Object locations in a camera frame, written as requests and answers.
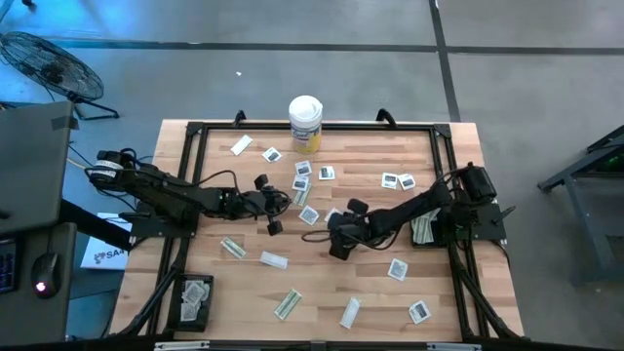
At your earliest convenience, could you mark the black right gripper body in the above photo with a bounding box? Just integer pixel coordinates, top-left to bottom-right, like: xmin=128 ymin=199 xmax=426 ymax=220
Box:
xmin=329 ymin=197 xmax=382 ymax=261

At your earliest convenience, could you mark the white printed paper sheet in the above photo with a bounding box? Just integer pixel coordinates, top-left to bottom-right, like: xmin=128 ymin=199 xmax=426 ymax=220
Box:
xmin=79 ymin=212 xmax=134 ymax=272

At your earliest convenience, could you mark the grey desk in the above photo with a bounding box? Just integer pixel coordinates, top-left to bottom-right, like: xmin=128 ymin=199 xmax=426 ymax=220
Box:
xmin=0 ymin=221 xmax=79 ymax=346

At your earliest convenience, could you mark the black floor fan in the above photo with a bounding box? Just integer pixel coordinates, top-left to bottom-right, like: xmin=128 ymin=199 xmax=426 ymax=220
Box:
xmin=0 ymin=30 xmax=121 ymax=122

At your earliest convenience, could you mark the grey flat monitor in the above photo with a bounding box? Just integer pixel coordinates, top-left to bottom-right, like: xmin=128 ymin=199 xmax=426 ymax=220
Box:
xmin=0 ymin=100 xmax=80 ymax=239

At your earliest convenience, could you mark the black corrugated cable conduit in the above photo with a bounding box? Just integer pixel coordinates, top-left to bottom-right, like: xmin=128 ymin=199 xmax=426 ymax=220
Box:
xmin=116 ymin=237 xmax=192 ymax=338
xmin=448 ymin=242 xmax=521 ymax=340

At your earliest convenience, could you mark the black looped gripper cable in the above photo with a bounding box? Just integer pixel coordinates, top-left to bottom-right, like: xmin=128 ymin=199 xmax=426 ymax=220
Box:
xmin=194 ymin=168 xmax=245 ymax=199
xmin=300 ymin=228 xmax=391 ymax=251

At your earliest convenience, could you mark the dark metal cart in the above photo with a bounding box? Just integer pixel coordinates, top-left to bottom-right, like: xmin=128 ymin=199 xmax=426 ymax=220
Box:
xmin=536 ymin=124 xmax=624 ymax=289

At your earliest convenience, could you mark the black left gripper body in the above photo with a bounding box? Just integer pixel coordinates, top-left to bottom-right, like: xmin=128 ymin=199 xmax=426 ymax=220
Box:
xmin=228 ymin=173 xmax=285 ymax=237

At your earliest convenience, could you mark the black mesh basket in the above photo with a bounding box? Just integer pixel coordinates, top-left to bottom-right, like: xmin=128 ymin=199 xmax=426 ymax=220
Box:
xmin=168 ymin=274 xmax=214 ymax=334
xmin=409 ymin=207 xmax=448 ymax=249

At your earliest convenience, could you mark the black computer mouse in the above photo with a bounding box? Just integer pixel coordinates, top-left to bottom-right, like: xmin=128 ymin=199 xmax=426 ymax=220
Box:
xmin=29 ymin=252 xmax=63 ymax=300

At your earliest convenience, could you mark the black slanted beam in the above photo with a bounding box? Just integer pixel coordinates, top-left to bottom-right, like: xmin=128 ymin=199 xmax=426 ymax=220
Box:
xmin=58 ymin=197 xmax=137 ymax=253

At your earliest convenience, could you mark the yellow Lysol wipes canister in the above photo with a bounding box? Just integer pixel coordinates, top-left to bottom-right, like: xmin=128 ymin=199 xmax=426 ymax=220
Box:
xmin=288 ymin=95 xmax=325 ymax=155

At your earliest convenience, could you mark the black aluminium table frame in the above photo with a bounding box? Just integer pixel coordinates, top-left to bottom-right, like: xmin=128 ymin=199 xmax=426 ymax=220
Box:
xmin=110 ymin=120 xmax=526 ymax=351

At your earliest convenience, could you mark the black keyboard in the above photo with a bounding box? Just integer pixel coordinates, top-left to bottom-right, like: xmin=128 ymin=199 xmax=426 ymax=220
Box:
xmin=0 ymin=237 xmax=20 ymax=296

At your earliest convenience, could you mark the plain white long packet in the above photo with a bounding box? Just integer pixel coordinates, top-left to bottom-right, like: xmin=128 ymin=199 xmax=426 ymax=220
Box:
xmin=259 ymin=251 xmax=290 ymax=270
xmin=338 ymin=296 xmax=363 ymax=330
xmin=229 ymin=134 xmax=254 ymax=157

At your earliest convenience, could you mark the silver metal bracket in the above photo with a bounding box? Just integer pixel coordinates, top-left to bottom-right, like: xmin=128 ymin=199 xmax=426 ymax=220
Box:
xmin=426 ymin=341 xmax=484 ymax=351
xmin=153 ymin=340 xmax=212 ymax=351

